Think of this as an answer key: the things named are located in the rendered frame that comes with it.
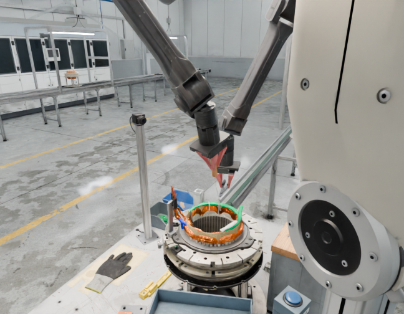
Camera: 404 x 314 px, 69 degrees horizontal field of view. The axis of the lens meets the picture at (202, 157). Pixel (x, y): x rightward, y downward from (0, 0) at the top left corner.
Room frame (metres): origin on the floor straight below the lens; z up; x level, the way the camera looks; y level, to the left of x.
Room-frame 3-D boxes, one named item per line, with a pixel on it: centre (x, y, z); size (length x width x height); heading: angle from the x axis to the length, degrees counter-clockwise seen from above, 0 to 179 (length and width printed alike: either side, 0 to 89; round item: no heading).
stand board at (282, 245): (0.80, -0.35, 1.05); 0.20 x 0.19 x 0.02; 148
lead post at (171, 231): (0.78, 0.10, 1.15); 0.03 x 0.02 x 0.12; 139
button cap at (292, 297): (0.59, -0.24, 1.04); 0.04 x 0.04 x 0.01
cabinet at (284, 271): (0.81, -0.35, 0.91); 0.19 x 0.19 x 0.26; 58
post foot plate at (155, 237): (1.20, 0.26, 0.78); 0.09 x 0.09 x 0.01; 38
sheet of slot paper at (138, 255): (0.99, 0.38, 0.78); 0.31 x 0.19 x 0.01; 153
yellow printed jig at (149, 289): (0.92, 0.16, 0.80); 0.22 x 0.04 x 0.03; 146
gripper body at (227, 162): (0.98, -0.09, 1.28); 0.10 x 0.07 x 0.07; 75
